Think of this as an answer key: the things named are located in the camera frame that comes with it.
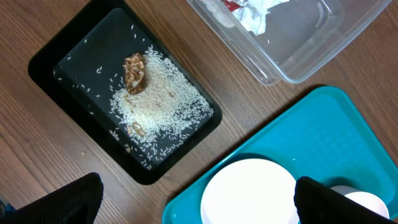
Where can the black food waste tray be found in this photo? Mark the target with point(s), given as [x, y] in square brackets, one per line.
[81, 66]

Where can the small pink saucer plate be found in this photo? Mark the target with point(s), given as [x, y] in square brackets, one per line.
[366, 199]

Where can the rice pile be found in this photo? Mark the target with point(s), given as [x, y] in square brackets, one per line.
[161, 118]

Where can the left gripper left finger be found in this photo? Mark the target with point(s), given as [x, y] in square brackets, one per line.
[76, 202]

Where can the clear plastic waste bin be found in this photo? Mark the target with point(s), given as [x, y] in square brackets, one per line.
[301, 35]

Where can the white tissue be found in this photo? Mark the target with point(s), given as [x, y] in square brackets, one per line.
[253, 15]

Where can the brown food scrap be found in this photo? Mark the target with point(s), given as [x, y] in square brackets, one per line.
[134, 73]

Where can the large white plate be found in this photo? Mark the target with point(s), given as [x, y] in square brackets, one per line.
[250, 191]

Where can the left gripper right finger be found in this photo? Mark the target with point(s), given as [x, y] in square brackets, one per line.
[318, 204]

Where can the teal serving tray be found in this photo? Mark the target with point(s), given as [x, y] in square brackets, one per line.
[322, 136]

